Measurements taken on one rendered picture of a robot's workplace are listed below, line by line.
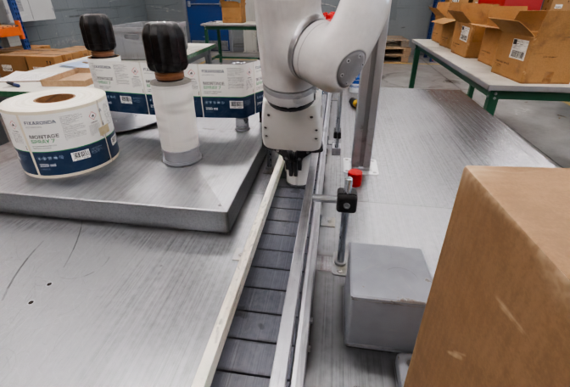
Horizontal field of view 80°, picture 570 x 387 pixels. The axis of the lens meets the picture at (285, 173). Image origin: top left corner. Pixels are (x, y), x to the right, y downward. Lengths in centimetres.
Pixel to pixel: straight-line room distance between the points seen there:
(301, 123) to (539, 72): 199
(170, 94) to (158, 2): 861
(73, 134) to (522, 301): 78
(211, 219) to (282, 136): 21
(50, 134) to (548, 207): 79
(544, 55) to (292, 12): 206
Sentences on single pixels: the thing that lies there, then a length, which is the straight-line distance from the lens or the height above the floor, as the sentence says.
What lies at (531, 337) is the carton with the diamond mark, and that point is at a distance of 22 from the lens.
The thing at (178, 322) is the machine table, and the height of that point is 83.
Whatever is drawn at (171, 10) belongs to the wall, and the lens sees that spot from 921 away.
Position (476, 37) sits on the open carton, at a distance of 313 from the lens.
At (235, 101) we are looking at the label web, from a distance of 96.
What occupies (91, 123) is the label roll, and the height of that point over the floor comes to 98.
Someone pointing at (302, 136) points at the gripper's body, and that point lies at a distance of 56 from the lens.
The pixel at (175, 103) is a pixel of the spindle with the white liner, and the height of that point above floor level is 103.
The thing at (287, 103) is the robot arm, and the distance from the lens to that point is 50.
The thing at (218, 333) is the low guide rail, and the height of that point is 91.
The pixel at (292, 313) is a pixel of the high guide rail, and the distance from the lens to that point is 34.
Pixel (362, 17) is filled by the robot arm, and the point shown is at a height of 120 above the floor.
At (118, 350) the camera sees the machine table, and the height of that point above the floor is 83.
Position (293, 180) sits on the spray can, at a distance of 68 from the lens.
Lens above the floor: 123
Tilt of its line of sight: 28 degrees down
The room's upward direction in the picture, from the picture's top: straight up
